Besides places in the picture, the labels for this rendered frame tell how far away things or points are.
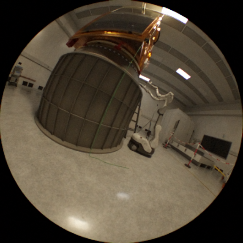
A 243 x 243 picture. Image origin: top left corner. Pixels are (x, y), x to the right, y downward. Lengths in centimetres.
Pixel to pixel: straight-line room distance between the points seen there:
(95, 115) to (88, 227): 104
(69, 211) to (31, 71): 582
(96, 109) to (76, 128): 34
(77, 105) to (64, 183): 79
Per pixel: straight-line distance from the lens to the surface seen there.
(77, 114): 96
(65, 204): 64
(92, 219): 63
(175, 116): 699
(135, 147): 176
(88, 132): 102
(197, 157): 450
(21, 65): 519
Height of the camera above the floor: 61
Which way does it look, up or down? 4 degrees down
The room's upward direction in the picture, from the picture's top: 24 degrees clockwise
